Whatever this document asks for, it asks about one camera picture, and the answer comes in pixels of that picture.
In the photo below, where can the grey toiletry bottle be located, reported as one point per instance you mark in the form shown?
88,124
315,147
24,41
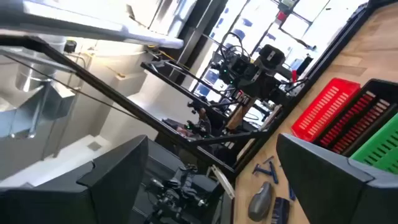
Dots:
260,202

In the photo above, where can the dark blue toiletry tube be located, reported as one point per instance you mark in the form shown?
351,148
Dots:
280,211

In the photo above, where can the black table edge rail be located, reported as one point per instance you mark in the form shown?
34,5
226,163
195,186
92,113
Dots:
311,74

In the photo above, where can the black overhead rig frame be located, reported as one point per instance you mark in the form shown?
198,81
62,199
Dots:
124,105

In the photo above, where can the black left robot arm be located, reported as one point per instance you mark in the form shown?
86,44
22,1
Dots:
245,73

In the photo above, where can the black plastic basket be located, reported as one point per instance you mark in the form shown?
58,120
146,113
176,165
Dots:
357,121

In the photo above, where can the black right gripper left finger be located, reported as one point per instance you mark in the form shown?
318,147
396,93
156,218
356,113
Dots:
77,202

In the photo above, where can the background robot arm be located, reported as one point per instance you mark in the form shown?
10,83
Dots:
200,124
177,193

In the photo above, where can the green plastic basket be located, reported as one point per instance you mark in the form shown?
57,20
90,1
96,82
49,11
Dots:
381,146

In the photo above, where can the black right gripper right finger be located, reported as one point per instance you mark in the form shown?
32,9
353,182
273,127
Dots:
335,193

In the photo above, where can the red plastic basket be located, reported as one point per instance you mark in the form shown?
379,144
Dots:
323,109

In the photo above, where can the blue disposable razor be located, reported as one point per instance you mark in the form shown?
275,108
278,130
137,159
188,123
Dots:
291,193
273,172
261,170

